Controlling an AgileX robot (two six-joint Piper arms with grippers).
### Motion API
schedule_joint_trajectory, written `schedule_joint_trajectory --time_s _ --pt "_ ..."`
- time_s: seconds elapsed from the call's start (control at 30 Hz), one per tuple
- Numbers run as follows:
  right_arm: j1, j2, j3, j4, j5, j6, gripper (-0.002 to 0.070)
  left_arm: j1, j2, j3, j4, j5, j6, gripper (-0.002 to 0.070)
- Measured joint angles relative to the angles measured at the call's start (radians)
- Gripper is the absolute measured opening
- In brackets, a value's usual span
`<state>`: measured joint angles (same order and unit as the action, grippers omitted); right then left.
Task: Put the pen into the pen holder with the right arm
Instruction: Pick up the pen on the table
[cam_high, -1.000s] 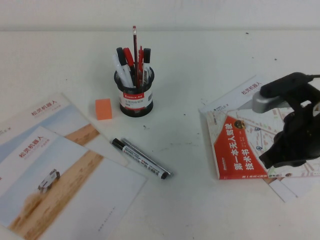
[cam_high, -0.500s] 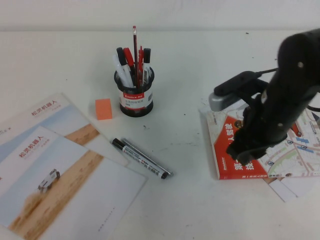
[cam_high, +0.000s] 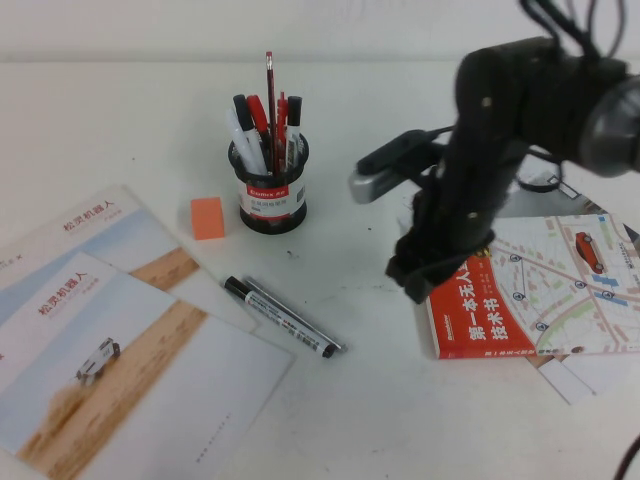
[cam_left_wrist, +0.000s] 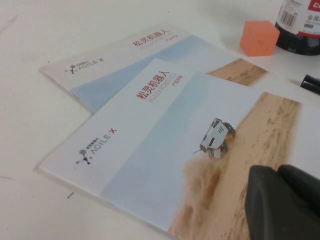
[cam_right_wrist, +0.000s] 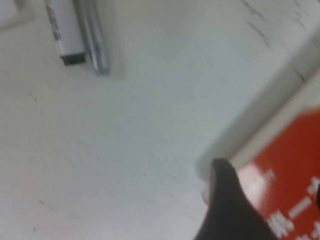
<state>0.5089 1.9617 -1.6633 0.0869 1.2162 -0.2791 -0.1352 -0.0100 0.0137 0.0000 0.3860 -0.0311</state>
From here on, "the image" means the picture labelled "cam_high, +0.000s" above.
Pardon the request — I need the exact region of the white pen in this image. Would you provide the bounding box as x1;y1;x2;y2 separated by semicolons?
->
224;108;269;177

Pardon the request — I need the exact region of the thin black cable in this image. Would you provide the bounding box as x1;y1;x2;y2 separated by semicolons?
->
584;0;629;56

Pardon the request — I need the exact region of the brochure with grey interior photo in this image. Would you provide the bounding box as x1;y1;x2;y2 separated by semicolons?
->
397;167;640;406

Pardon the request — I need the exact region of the black camera cable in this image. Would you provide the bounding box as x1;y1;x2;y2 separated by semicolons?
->
422;125;459;146

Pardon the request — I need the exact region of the orange foam block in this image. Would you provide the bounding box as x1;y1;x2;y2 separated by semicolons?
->
190;196;227;242

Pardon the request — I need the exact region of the red pencil with eraser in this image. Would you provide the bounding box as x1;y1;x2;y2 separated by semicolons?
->
264;50;277;174

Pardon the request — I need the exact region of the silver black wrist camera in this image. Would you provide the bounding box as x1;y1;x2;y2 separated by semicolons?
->
348;129;451;204

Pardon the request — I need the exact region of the black capped slim marker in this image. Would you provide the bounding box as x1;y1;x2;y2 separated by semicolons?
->
232;94;262;151

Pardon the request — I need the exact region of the black mesh pen holder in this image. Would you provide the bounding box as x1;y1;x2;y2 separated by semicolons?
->
227;134;310;236

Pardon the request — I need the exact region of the red ballpoint pen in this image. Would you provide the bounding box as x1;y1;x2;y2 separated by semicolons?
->
276;91;290;174

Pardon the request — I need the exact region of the red book with map cover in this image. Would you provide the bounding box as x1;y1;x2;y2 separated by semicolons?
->
426;213;640;360

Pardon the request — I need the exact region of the grey silver pen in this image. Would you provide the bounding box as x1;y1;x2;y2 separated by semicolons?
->
242;274;349;355

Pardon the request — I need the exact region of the brochure with white vehicle photo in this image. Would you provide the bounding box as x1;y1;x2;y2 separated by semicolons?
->
0;251;297;480

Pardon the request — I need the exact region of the white marker with black cap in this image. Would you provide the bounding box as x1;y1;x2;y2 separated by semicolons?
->
285;95;308;169
222;276;337;360

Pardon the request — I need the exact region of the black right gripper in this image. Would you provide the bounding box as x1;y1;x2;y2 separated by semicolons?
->
384;41;527;306

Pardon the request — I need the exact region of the red capped marker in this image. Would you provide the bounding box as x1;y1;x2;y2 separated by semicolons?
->
246;95;274;174

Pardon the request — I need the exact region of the brochure with sky and sand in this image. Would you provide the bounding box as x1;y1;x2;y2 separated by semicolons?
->
0;184;262;332

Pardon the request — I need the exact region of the thick black cable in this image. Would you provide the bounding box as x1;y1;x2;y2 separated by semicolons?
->
518;0;594;59

